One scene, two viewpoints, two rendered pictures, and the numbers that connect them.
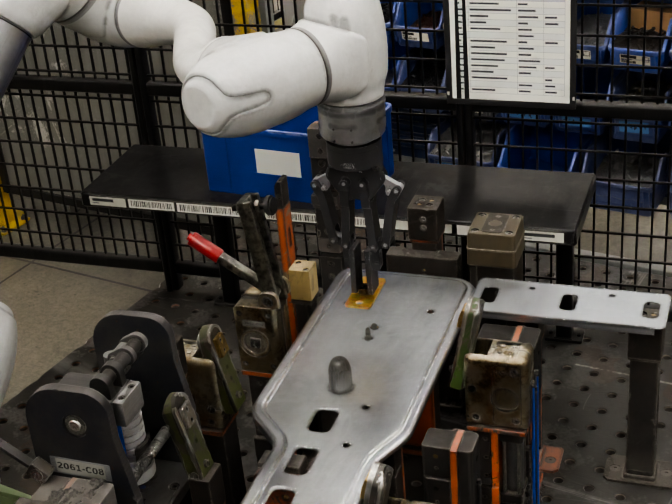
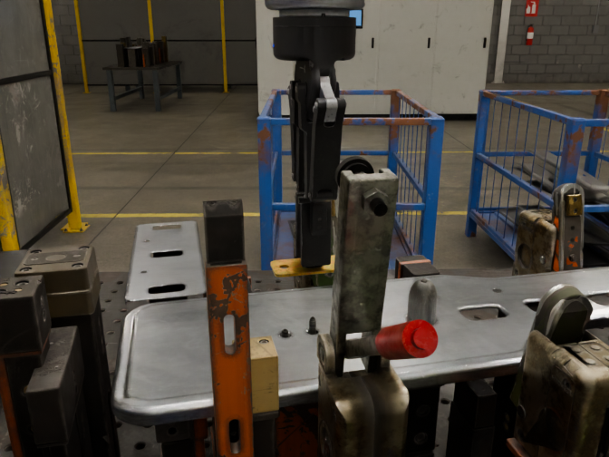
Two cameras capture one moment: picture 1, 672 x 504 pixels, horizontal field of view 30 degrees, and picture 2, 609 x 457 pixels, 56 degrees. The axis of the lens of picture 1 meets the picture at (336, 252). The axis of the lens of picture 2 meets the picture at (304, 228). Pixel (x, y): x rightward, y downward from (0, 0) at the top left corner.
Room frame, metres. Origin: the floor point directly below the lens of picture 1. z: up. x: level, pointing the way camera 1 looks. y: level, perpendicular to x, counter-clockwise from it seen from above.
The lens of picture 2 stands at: (1.85, 0.41, 1.31)
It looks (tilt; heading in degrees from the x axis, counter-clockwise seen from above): 19 degrees down; 236
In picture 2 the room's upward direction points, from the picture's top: straight up
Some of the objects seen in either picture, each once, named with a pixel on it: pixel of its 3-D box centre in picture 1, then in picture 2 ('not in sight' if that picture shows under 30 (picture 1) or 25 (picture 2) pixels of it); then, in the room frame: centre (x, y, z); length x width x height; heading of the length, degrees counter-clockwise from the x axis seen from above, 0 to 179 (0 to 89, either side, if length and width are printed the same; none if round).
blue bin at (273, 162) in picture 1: (298, 147); not in sight; (2.04, 0.05, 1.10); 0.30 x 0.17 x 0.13; 63
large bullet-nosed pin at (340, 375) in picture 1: (340, 376); (421, 306); (1.43, 0.01, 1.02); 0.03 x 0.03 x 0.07
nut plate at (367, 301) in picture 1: (365, 289); (312, 261); (1.54, -0.04, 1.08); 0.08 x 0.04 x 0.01; 159
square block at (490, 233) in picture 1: (497, 319); (76, 389); (1.75, -0.25, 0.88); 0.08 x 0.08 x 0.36; 69
